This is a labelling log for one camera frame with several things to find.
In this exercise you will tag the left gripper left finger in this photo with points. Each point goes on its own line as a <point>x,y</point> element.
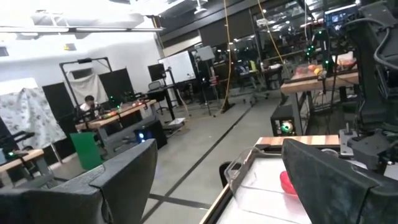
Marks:
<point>93,202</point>

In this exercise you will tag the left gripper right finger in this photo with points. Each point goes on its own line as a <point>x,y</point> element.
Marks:
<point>335,193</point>

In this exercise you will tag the red bell pepper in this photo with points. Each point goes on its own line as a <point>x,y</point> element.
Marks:
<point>286,183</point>

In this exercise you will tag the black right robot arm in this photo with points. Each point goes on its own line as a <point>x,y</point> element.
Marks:
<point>370,62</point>

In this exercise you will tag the green bin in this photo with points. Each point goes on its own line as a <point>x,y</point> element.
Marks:
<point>87,151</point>

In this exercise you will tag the wooden workbench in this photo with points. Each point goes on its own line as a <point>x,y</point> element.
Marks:
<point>18,157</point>
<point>311,83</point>
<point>124,111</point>

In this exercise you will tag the computer tower with lit fan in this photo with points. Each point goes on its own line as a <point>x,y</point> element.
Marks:
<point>283,121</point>

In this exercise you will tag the black computer tower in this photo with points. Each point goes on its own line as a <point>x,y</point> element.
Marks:
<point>152,133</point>

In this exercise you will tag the clear plastic basket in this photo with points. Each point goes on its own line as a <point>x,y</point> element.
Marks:
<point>245,174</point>

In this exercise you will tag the person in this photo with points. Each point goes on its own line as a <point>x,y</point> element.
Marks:
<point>89,102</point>

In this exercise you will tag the patterned white cloth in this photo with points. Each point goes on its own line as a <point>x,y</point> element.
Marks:
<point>28,115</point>

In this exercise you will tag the plain white cloth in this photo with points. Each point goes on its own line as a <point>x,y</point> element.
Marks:
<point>88,87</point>

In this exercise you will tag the black monitor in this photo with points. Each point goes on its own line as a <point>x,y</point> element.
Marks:
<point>156,72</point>

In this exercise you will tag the whiteboard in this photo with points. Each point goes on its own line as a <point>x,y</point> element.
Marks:
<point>178,67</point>

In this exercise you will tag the long ceiling light bar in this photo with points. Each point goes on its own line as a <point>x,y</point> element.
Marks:
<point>93,30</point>

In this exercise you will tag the lit display screen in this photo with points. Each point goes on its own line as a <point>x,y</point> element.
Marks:
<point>340,15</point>

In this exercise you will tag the black gantry frame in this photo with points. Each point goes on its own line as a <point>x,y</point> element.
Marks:
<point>84,60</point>

